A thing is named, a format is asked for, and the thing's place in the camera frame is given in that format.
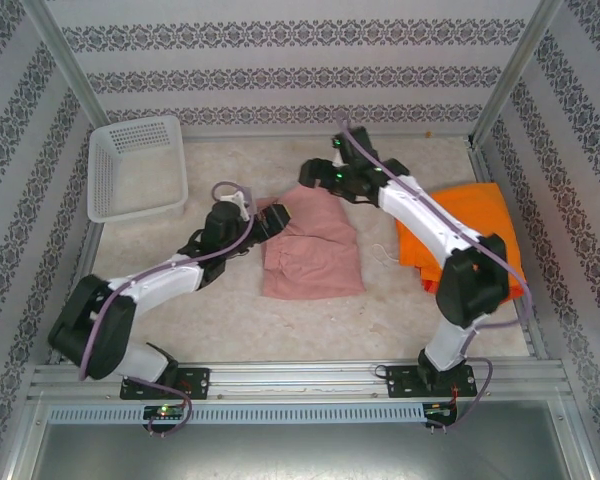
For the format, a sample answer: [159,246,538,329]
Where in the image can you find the pink shorts with white drawstring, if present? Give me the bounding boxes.
[253,185,401,301]

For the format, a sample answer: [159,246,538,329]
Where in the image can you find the orange shorts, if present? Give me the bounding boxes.
[395,182,527,301]

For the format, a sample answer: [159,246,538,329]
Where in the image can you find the white plastic mesh basket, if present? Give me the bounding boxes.
[87,115,190,225]

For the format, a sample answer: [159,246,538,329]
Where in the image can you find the grey metal panel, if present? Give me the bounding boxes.
[9,399,600,480]

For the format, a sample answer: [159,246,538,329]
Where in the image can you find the aluminium back rail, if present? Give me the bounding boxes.
[179,125,474,142]

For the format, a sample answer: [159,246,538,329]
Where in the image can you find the aluminium side rail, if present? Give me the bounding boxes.
[49,219,104,364]
[465,137,551,362]

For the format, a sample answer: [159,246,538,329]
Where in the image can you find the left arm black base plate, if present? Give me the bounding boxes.
[119,367,210,401]

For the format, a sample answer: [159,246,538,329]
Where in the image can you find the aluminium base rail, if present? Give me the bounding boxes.
[34,360,566,401]

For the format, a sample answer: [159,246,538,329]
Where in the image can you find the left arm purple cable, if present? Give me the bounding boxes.
[78,181,257,437]

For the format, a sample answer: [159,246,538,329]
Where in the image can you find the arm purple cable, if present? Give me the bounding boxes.
[78,181,257,437]
[335,112,534,434]

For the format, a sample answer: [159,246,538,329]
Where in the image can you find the slotted grey cable duct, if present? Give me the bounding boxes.
[47,402,426,426]

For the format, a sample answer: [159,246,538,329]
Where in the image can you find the aluminium frame post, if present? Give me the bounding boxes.
[27,0,110,132]
[469,0,567,146]

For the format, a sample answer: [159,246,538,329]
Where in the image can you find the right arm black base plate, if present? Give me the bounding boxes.
[385,364,477,400]

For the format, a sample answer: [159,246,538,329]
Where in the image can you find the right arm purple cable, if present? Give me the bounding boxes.
[335,112,534,434]

